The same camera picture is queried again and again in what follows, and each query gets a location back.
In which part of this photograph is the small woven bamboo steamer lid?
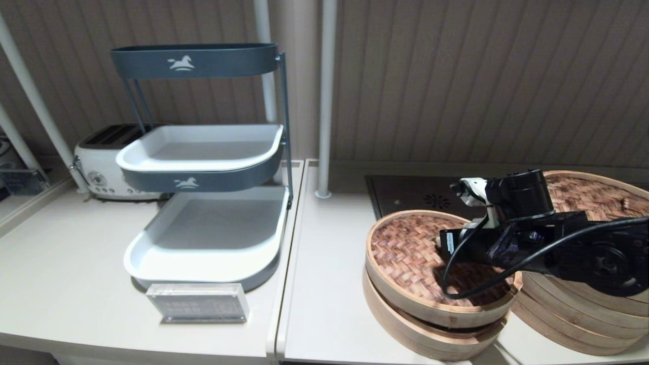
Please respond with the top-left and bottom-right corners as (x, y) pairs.
(365, 209), (523, 329)

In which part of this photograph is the large bamboo steamer basket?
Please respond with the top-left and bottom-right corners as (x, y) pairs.
(511, 291), (649, 355)
(521, 271), (649, 319)

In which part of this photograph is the small bamboo steamer basket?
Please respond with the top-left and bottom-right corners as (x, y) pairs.
(362, 269), (509, 361)

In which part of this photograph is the black induction cooktop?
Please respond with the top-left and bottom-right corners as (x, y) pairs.
(365, 176), (490, 221)

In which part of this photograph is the white metal shelf pole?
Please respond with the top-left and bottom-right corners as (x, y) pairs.
(0, 103), (44, 172)
(253, 0), (278, 126)
(0, 9), (91, 194)
(314, 0), (338, 199)

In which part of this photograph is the three-tier blue tray rack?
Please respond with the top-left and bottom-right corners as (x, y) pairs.
(123, 52), (295, 210)

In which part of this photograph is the white-lined blue rack tray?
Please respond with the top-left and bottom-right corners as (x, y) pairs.
(123, 186), (291, 292)
(116, 124), (284, 193)

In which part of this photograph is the clear acrylic warning sign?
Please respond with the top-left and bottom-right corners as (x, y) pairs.
(146, 283), (250, 324)

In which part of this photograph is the dark blue horse-logo rack tier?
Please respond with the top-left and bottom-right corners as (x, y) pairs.
(111, 44), (280, 80)

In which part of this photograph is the white retro toaster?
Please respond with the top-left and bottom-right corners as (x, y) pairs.
(75, 124), (168, 201)

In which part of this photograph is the small grey sign block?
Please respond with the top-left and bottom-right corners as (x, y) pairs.
(0, 169), (50, 196)

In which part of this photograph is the black cylindrical wrist camera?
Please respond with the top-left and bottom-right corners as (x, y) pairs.
(450, 170), (555, 227)

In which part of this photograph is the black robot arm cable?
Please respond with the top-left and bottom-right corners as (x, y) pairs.
(441, 217), (649, 300)

